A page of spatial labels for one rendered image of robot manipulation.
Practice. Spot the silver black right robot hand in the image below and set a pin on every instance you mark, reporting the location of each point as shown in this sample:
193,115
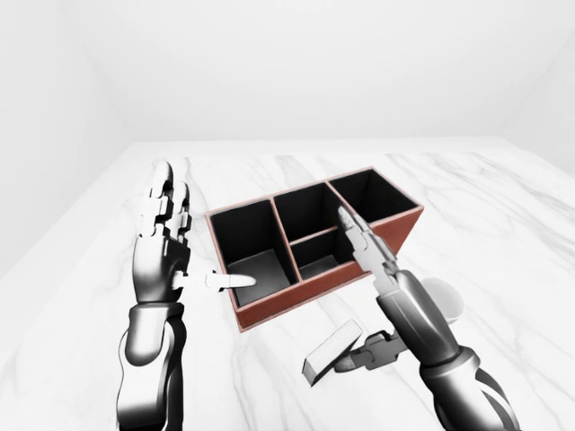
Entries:
404,314

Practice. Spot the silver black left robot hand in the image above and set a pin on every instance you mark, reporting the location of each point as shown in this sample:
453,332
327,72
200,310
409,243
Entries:
150,269

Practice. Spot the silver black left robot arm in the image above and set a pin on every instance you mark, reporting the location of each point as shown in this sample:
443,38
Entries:
150,363

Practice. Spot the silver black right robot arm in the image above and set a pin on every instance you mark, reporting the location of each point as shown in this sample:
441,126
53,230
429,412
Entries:
467,395

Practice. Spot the white book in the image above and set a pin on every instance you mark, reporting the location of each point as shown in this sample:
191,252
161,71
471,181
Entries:
332,352

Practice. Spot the red-brown desk caddy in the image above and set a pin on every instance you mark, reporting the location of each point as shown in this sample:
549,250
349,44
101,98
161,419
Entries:
314,242

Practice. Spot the white round cup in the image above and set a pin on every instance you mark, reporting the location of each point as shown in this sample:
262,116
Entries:
444,301

